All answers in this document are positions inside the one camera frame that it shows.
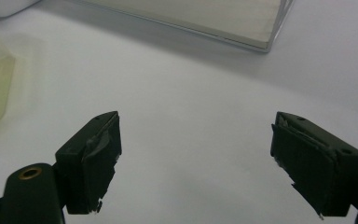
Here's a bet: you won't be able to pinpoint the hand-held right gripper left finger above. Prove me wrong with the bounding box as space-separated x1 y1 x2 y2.
55 110 123 216

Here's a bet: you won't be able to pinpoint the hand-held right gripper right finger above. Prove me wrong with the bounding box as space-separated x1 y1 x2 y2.
269 111 358 219

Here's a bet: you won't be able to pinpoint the white wire rack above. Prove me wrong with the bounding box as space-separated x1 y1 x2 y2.
74 0 295 54

